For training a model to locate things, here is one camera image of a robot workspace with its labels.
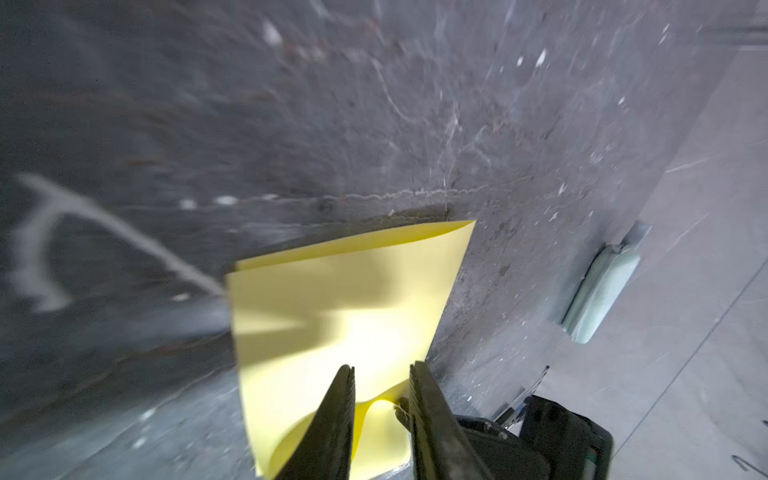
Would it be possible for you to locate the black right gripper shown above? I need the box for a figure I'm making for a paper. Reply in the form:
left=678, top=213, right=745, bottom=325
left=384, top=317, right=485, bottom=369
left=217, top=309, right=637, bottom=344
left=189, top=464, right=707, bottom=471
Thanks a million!
left=395, top=394, right=615, bottom=480

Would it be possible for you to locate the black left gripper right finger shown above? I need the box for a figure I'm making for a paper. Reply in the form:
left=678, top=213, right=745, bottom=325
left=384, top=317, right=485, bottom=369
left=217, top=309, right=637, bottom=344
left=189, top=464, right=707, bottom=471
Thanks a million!
left=408, top=361, right=493, bottom=479

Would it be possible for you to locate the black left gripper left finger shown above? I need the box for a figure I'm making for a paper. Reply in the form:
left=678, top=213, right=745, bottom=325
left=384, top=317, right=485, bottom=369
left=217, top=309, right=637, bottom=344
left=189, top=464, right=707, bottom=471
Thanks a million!
left=276, top=365, right=355, bottom=480

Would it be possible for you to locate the yellow square paper sheet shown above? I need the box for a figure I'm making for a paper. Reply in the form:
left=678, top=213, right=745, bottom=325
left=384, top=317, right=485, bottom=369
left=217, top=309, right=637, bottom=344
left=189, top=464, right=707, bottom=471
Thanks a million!
left=226, top=221, right=474, bottom=479

